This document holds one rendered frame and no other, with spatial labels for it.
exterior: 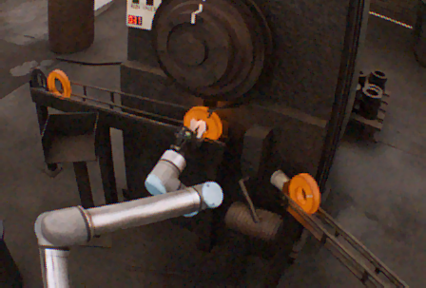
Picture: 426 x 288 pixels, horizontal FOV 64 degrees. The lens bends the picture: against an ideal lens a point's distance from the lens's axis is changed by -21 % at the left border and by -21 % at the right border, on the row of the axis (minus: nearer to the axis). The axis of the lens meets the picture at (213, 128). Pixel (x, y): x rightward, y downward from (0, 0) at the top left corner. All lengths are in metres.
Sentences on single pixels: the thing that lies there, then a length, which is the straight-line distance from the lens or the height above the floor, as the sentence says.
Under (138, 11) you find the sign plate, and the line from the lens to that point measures 1.83.
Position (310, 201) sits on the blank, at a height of 0.73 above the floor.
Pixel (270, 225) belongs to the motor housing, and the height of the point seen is 0.52.
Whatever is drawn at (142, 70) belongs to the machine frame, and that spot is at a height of 0.87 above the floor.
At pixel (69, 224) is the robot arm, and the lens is 1.19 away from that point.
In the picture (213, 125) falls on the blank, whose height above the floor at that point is 0.76.
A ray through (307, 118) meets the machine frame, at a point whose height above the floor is 0.87.
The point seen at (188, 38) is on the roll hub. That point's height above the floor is 1.16.
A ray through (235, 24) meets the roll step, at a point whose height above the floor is 1.23.
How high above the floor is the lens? 1.69
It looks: 34 degrees down
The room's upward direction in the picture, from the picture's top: 5 degrees clockwise
